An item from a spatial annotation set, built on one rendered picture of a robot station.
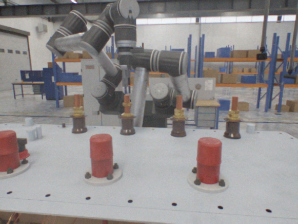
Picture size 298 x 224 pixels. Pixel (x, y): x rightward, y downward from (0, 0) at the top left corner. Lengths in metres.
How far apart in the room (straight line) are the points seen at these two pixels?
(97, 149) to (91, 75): 5.28
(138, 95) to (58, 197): 0.93
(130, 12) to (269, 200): 0.89
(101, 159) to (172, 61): 0.88
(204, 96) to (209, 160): 5.31
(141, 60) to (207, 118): 4.07
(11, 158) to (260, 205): 0.75
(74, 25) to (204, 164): 1.52
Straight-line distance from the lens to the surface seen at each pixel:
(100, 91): 2.38
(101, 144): 0.64
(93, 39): 1.14
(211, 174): 0.64
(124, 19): 1.05
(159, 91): 2.16
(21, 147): 0.94
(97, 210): 0.58
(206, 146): 0.61
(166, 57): 1.37
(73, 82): 9.62
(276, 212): 0.63
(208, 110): 5.29
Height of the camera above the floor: 1.70
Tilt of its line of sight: 12 degrees down
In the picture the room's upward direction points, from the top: straight up
